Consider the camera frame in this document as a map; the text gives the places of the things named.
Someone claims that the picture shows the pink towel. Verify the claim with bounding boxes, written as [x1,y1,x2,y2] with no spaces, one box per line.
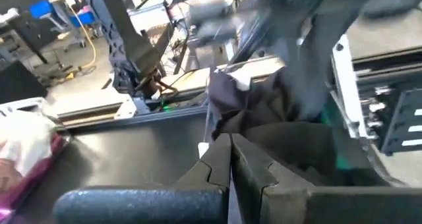
[0,157,24,198]

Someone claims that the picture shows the white towel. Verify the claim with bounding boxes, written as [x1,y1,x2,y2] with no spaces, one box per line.
[0,111,57,176]

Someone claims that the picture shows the teal green towel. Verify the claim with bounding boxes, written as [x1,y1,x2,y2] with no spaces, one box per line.
[321,105,353,171]

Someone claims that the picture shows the clear plastic bin with label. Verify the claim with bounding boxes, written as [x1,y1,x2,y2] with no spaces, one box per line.
[0,97,69,218]

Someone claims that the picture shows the blue plastic crate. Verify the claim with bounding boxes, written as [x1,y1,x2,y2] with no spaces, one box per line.
[69,10,97,28]
[28,0,55,20]

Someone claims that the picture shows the yellow cable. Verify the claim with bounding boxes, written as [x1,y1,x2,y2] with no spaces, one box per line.
[67,3,98,70]

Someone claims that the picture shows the magenta towel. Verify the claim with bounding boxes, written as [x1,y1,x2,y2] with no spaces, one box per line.
[0,134,67,224]

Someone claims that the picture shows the silver corner bracket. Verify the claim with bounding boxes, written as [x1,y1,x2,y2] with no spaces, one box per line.
[113,94,138,121]

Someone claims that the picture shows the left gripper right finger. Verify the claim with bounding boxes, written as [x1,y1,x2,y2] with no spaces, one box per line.
[231,134,422,224]

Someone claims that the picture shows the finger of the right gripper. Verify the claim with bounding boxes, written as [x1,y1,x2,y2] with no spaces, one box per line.
[279,16,335,121]

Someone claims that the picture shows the dark grey towel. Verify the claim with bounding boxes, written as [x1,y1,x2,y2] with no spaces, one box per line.
[208,65,299,142]

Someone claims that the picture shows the black box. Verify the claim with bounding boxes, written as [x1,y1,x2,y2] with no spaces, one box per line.
[0,57,47,105]

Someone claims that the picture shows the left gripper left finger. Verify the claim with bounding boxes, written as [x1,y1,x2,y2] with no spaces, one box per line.
[54,133,232,224]

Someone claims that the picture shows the long silver bracket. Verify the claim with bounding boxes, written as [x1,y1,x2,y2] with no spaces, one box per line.
[330,34,364,140]

